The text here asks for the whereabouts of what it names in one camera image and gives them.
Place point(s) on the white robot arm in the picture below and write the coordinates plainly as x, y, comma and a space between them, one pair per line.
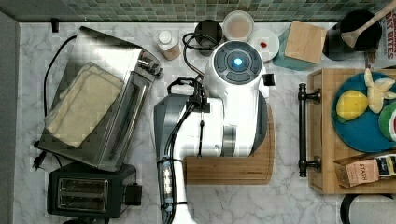
223, 113

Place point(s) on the small spice jar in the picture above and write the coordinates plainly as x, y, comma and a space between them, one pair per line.
168, 44

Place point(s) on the bamboo cutting board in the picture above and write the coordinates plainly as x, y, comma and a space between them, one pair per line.
254, 170

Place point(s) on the black cup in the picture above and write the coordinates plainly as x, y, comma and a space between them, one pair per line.
209, 28

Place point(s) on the clear lidded container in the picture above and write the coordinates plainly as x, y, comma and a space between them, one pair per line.
238, 25

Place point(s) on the silver toaster oven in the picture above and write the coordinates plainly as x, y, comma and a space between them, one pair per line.
106, 147

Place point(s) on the white small plate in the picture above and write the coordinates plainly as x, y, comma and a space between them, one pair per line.
265, 42

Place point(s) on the beige folded cloth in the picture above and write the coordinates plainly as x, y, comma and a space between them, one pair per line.
83, 104

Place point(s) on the black two-slot toaster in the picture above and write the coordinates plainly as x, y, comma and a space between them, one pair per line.
78, 190

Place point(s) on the yellow toy lemon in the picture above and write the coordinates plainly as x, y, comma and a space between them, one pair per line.
351, 104

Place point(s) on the stash tea box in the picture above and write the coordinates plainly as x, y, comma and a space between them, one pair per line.
351, 173

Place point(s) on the wooden spoon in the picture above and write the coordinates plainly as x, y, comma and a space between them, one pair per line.
351, 38

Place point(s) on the black rimmed round object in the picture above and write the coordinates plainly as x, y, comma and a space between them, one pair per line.
368, 209

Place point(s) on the toy watermelon slice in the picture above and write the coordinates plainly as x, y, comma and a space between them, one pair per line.
386, 121

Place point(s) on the printed oat bites box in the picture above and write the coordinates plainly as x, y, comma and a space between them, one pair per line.
386, 53

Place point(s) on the dark tea box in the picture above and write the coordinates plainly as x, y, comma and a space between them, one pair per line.
386, 165

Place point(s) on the black wall clip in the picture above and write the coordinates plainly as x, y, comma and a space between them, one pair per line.
55, 24

